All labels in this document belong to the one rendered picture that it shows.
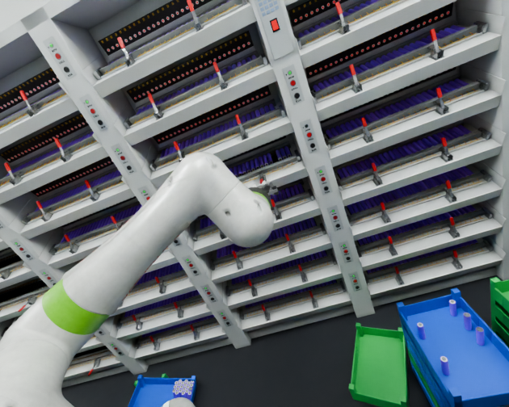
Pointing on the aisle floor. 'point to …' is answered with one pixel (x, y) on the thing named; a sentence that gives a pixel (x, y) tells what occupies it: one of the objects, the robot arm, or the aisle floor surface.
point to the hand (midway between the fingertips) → (259, 187)
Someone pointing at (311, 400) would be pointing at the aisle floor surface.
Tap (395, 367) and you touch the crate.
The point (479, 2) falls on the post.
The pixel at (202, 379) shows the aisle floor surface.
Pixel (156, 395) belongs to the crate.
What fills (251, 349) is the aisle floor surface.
